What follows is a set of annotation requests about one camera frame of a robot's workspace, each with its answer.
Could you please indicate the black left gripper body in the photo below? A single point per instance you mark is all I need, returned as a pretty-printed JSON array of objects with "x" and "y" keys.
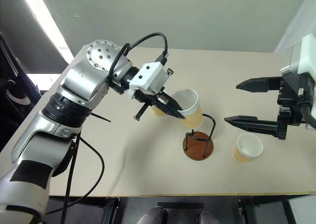
[{"x": 145, "y": 99}]

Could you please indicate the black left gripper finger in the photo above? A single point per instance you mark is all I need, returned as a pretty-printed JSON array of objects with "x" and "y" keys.
[
  {"x": 172, "y": 102},
  {"x": 170, "y": 110}
]

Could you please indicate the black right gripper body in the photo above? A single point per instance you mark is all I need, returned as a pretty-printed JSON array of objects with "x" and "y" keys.
[{"x": 288, "y": 105}]

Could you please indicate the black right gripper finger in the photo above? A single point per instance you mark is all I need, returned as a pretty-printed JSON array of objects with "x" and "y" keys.
[
  {"x": 256, "y": 125},
  {"x": 261, "y": 84}
]

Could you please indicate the ribbed brown paper cup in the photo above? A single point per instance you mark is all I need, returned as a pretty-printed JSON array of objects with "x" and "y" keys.
[
  {"x": 158, "y": 111},
  {"x": 193, "y": 115},
  {"x": 248, "y": 148}
]

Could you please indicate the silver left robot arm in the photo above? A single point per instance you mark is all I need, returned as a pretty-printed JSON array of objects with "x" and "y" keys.
[{"x": 79, "y": 78}]

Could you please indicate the brown cup holder stand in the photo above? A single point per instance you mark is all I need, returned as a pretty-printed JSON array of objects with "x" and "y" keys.
[{"x": 197, "y": 147}]

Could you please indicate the light grey box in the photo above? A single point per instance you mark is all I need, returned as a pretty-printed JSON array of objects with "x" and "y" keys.
[{"x": 303, "y": 210}]

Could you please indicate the dark rounded shape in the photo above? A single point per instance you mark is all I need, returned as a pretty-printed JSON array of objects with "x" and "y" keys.
[
  {"x": 207, "y": 217},
  {"x": 153, "y": 215}
]

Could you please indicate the black chair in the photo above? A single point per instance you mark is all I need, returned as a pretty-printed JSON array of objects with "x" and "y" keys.
[{"x": 10, "y": 68}]

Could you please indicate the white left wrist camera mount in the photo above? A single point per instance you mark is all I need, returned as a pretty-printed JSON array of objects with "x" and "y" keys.
[{"x": 148, "y": 78}]

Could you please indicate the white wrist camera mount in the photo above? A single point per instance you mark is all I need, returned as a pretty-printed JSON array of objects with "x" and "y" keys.
[
  {"x": 148, "y": 78},
  {"x": 307, "y": 58}
]

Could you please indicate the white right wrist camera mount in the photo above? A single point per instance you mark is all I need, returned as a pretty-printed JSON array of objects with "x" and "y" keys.
[{"x": 307, "y": 58}]

